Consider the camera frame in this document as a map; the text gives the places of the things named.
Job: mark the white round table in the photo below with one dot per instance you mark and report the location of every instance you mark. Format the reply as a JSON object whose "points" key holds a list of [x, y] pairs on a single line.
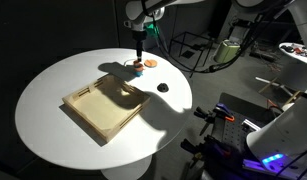
{"points": [[294, 50], [57, 135]]}

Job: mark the green wrist camera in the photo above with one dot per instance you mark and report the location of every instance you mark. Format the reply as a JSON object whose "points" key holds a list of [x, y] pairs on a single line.
{"points": [[152, 30]]}

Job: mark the black round object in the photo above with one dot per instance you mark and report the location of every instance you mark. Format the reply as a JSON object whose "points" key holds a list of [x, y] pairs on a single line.
{"points": [[162, 87]]}

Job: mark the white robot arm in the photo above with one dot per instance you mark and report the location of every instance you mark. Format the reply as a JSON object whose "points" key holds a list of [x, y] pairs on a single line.
{"points": [[286, 134]]}

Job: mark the black perforated mounting board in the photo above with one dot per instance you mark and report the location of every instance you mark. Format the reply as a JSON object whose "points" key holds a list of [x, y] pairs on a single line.
{"points": [[250, 118]]}

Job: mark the upper clamp with orange tip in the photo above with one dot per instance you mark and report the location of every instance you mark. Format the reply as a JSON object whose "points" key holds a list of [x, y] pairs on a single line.
{"points": [[220, 111]]}

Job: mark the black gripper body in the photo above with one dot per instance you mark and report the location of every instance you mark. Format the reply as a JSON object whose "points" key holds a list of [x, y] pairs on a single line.
{"points": [[139, 37]]}

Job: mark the larger orange cup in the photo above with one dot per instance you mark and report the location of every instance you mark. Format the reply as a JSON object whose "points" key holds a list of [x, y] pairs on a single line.
{"points": [[137, 64]]}

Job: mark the orange plate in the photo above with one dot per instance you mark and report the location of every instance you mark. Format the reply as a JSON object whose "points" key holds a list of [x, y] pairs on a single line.
{"points": [[150, 63]]}

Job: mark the larger blue cup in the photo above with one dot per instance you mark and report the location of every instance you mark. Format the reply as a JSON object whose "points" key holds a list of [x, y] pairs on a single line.
{"points": [[139, 71]]}

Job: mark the wooden tray box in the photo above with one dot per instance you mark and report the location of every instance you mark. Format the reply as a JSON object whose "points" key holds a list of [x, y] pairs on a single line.
{"points": [[107, 104]]}

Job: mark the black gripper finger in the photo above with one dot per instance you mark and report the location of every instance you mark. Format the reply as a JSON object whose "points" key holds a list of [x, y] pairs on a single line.
{"points": [[138, 55]]}

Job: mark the clamp with orange tip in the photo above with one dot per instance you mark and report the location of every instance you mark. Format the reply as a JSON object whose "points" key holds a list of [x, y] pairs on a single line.
{"points": [[210, 147], [220, 111]]}

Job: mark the lower clamp with orange tip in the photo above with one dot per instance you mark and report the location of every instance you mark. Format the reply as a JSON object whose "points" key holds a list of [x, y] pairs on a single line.
{"points": [[210, 147]]}

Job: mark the green bin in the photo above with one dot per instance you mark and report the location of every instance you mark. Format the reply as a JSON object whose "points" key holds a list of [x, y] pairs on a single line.
{"points": [[226, 51]]}

